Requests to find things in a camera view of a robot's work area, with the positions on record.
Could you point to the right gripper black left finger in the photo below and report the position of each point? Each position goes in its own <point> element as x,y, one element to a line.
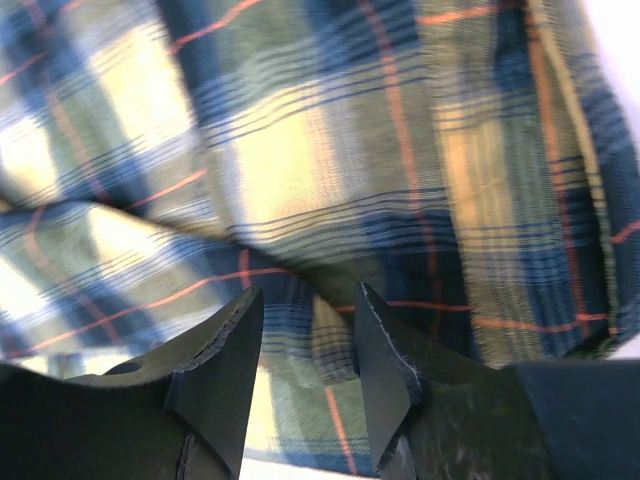
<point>180,411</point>

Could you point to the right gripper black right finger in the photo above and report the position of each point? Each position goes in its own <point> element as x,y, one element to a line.
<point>432,413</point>

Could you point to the yellow plaid long sleeve shirt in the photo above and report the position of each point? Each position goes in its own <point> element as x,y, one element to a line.
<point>467,159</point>

